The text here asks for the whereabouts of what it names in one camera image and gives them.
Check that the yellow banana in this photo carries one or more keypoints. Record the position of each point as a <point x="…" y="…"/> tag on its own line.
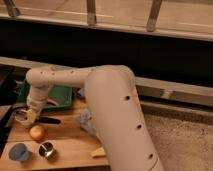
<point x="98" y="153"/>

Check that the blue plastic cup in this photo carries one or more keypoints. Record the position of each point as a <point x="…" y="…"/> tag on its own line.
<point x="19" y="152"/>

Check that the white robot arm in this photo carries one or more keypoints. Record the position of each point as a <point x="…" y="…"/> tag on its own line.
<point x="116" y="115"/>

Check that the white paper cup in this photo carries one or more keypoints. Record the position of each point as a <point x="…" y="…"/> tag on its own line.
<point x="23" y="116"/>

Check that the black handled brush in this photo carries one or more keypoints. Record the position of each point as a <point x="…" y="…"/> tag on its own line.
<point x="48" y="120"/>

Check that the dark bowl with blue sponge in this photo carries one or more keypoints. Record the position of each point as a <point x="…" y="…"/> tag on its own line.
<point x="80" y="93"/>

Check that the green plastic tray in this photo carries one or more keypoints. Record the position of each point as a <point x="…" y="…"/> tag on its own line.
<point x="61" y="94"/>

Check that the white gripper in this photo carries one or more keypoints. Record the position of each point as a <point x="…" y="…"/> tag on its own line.
<point x="33" y="110"/>

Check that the orange carrot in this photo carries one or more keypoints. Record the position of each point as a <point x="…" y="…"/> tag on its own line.
<point x="51" y="101"/>

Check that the yellow orange fruit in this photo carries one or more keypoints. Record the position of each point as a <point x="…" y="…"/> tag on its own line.
<point x="37" y="132"/>

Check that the wooden table board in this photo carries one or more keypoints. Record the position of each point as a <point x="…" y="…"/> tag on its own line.
<point x="73" y="145"/>

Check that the blue grey cloth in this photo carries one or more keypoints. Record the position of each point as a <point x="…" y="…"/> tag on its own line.
<point x="86" y="122"/>

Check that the small metal cup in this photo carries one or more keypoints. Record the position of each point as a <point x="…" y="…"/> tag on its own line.
<point x="47" y="150"/>

